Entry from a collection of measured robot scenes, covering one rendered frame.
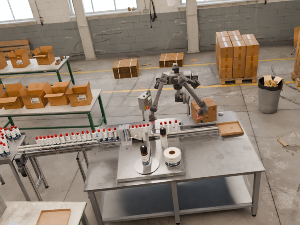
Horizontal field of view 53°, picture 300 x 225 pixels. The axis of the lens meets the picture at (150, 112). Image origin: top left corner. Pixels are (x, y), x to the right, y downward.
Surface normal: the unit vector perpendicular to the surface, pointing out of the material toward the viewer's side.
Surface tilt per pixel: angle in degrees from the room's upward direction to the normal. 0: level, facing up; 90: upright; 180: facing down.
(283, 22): 90
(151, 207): 0
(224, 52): 90
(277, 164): 0
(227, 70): 85
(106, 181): 0
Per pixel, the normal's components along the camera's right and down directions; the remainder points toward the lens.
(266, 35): -0.11, 0.54
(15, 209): -0.12, -0.84
